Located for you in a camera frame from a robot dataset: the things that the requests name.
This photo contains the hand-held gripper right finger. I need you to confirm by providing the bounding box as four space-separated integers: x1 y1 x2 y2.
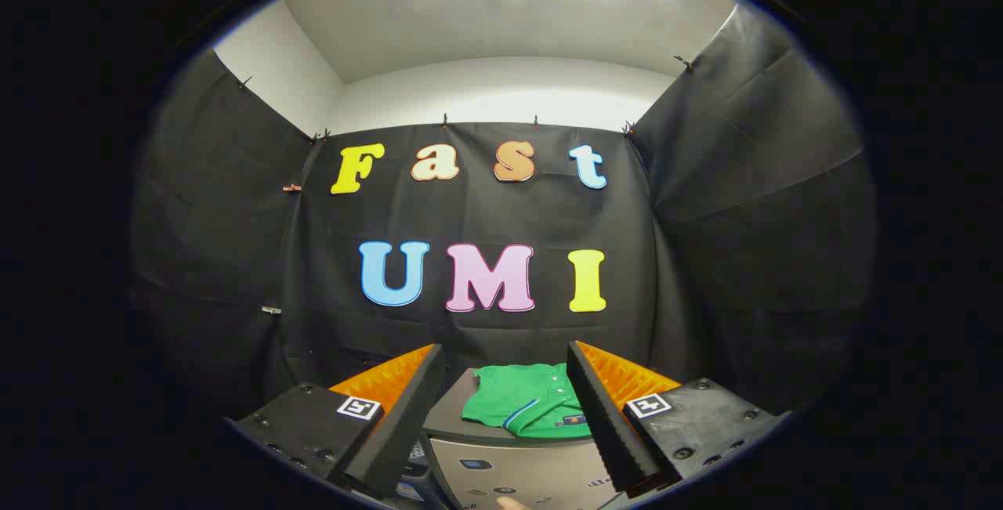
566 340 789 497

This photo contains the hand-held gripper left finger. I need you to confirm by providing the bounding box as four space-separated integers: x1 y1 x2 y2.
227 343 446 500

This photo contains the green polo shirt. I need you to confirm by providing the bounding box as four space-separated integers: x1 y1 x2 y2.
461 364 594 439

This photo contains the black backdrop cloth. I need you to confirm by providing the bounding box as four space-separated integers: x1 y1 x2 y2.
129 5 877 426

